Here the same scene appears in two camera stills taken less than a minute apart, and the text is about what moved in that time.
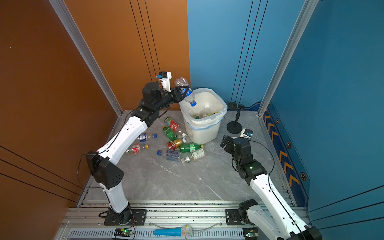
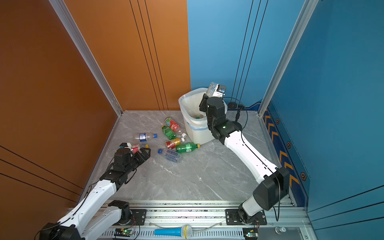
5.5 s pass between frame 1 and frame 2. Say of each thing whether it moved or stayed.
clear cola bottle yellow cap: stayed
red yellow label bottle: stayed
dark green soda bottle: stayed
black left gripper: moved
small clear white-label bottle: moved
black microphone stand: stayed
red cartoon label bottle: stayed
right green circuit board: stayed
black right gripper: moved
